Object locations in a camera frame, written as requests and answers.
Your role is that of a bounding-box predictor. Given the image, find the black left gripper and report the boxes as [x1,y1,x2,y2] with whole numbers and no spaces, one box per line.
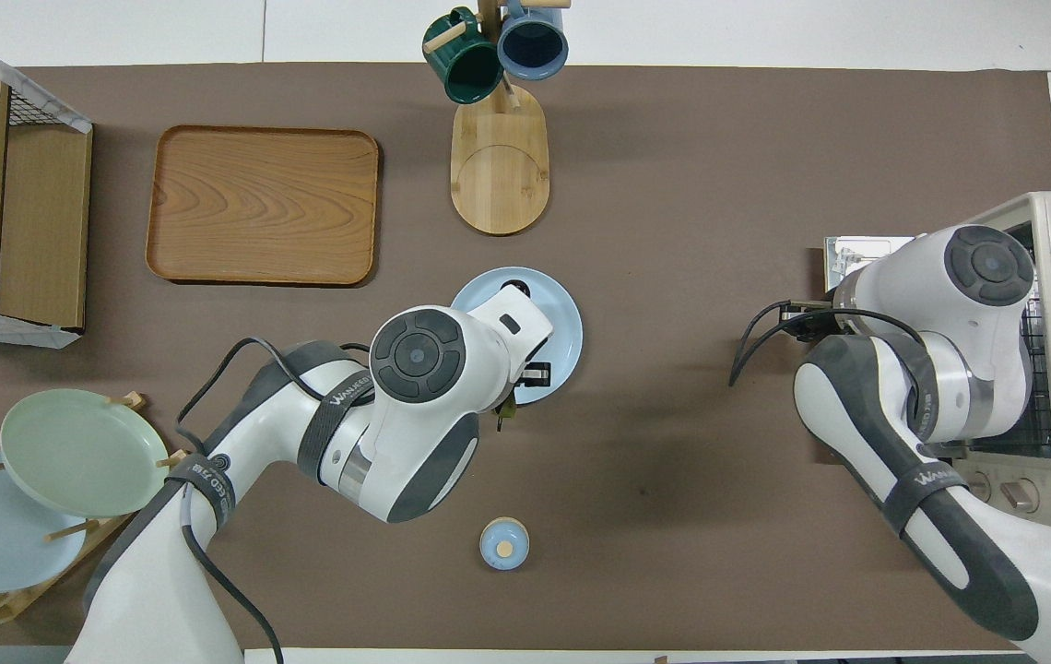
[509,362,552,408]

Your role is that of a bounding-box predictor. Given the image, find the metal oven rack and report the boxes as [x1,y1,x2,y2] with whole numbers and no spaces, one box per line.
[968,221,1051,459]

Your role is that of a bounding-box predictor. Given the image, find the wooden mug tree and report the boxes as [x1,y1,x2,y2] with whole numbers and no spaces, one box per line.
[422,0,573,237]

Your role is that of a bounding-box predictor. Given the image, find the dark green mug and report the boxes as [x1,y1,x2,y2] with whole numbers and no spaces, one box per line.
[422,7,505,105]

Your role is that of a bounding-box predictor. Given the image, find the rectangular wooden tray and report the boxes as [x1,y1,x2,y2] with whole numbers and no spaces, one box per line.
[146,124,381,288]

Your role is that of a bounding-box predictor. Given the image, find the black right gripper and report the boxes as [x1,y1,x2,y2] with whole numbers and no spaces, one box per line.
[788,302,836,341]

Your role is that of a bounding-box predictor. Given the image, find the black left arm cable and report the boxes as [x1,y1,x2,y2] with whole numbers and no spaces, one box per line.
[173,337,372,664]

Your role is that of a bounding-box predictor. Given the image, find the brown table mat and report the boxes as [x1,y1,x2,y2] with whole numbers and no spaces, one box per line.
[0,63,1051,652]

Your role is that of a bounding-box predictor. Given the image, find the glass oven door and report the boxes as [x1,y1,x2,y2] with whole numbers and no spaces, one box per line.
[816,235,916,467]

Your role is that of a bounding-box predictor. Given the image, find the pale green plate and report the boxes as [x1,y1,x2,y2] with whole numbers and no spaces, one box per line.
[0,388,171,519]

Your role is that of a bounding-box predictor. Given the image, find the small blue lid wooden knob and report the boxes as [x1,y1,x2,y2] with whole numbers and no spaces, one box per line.
[479,517,531,572]

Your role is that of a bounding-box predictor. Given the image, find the wooden plate rack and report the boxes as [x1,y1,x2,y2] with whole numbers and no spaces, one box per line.
[0,391,195,634]

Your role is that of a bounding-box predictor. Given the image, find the dark purple eggplant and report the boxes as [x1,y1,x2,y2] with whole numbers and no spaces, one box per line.
[496,269,536,433]

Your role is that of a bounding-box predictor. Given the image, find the blue mug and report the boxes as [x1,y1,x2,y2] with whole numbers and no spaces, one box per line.
[496,0,571,82]

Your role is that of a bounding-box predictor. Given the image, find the wooden shelf with wire mesh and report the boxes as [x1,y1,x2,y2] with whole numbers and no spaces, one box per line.
[0,20,94,350]

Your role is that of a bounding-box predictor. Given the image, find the light blue round plate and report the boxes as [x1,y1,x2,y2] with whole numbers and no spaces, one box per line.
[450,267,584,407]

